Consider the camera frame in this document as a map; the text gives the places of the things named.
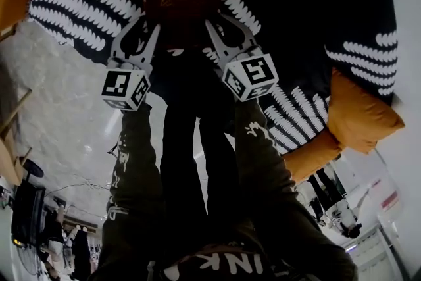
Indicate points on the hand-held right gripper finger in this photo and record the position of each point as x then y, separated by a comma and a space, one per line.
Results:
245, 34
219, 49

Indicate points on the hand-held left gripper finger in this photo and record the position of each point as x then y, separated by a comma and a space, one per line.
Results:
149, 49
115, 46

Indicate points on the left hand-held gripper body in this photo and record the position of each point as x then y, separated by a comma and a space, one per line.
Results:
115, 85

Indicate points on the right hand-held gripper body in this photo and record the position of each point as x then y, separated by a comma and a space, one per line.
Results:
253, 74

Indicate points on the dark red hardcover book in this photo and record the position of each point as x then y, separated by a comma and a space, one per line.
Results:
181, 6

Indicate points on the person's right forearm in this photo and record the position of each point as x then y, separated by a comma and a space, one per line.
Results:
260, 154

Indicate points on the person's left forearm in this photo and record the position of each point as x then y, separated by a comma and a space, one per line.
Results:
135, 168

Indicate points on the orange cushion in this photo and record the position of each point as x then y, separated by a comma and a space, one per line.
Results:
361, 115

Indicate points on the black round stand base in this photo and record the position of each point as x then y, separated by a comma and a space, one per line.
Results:
33, 168

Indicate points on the black monitor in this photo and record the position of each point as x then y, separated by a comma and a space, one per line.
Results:
28, 212

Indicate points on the person's olive printed sweatshirt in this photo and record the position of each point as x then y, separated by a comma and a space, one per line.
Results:
283, 246

